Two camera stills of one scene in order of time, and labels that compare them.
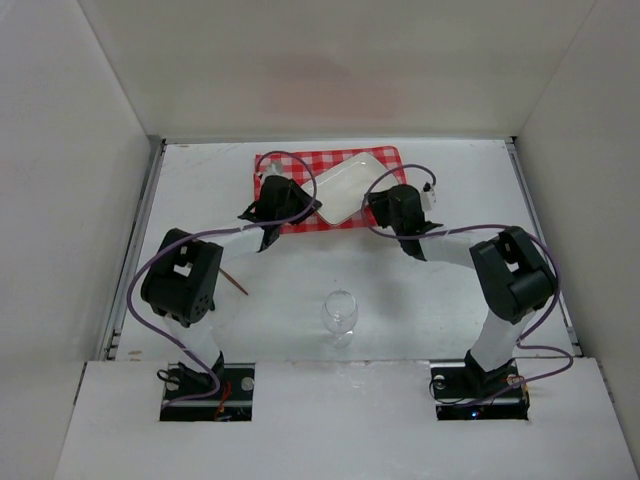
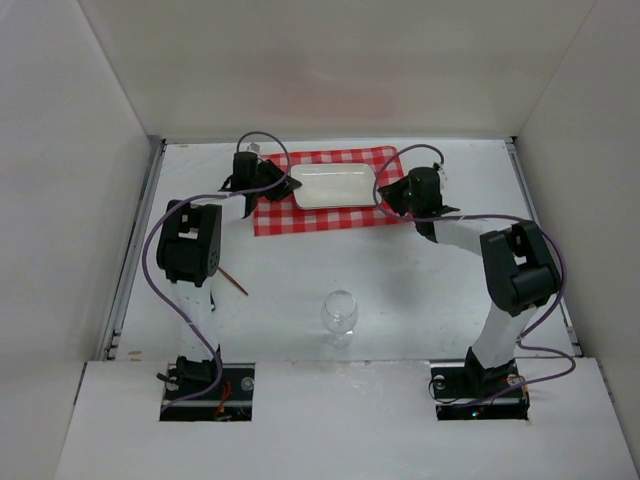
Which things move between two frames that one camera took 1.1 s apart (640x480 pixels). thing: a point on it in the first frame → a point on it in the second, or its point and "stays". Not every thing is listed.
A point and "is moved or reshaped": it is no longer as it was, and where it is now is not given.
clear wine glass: [339, 313] stays
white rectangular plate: [340, 191] is moved or reshaped
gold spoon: [232, 280] stays
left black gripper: [280, 209] → [270, 179]
